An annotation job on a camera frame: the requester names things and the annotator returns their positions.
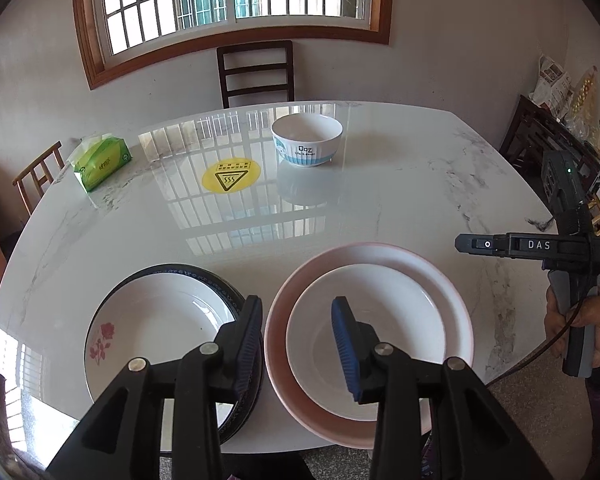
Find dark wooden side cabinet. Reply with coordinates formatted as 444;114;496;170
498;96;600;196

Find green tissue pack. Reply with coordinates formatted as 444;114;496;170
68;133;132;193

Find white bowl blue stripes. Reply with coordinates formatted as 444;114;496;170
271;113;343;167

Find yellow warning sticker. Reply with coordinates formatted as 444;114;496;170
201;157;261;194

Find white plate pink flowers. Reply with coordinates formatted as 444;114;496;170
83;272;237;432

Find black cable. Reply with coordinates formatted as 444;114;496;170
484;268;596;388

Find pink bowl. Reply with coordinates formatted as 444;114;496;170
264;243;474;450

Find blue floral plate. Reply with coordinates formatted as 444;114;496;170
110;263;264;444

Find wooden framed barred window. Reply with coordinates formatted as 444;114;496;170
72;0;392;89

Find white bowl orange stripes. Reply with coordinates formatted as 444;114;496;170
286;263;446;422

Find clear plastic bag items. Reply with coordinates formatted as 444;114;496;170
564;65;600;159

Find light wooden chair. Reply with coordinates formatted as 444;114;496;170
12;141;66;216

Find person's right hand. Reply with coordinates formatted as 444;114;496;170
544;287;600;368

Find newspaper bundle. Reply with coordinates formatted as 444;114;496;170
529;54;572;120

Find dark wooden chair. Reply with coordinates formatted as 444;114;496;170
215;40;296;108

